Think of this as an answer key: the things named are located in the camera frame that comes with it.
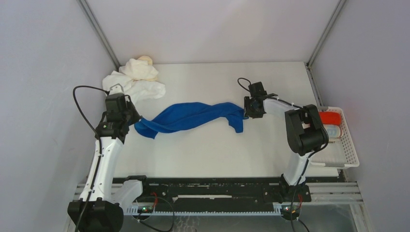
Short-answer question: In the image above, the red rolled towel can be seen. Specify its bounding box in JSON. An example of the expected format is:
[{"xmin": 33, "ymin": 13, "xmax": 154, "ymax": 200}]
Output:
[{"xmin": 319, "ymin": 111, "xmax": 342, "ymax": 126}]

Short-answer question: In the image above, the blue towel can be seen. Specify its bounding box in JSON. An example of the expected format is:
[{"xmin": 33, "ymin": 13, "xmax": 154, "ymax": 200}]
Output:
[{"xmin": 134, "ymin": 102, "xmax": 248, "ymax": 139}]

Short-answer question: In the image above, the white plastic basket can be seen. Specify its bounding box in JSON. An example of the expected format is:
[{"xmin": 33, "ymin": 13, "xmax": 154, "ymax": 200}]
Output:
[{"xmin": 311, "ymin": 106, "xmax": 360, "ymax": 169}]

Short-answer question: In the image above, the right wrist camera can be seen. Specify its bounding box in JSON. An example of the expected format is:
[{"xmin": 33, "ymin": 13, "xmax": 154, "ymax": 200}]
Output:
[{"xmin": 248, "ymin": 82, "xmax": 278, "ymax": 99}]

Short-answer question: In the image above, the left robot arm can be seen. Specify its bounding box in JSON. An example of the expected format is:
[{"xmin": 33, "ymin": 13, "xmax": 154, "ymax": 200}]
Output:
[{"xmin": 67, "ymin": 109, "xmax": 151, "ymax": 232}]

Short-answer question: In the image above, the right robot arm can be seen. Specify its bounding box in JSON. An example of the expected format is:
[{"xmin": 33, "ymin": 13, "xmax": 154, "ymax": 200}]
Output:
[{"xmin": 244, "ymin": 96, "xmax": 329, "ymax": 201}]

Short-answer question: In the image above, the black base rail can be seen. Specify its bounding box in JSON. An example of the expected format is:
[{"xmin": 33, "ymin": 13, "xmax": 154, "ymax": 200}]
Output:
[{"xmin": 112, "ymin": 175, "xmax": 312, "ymax": 214}]

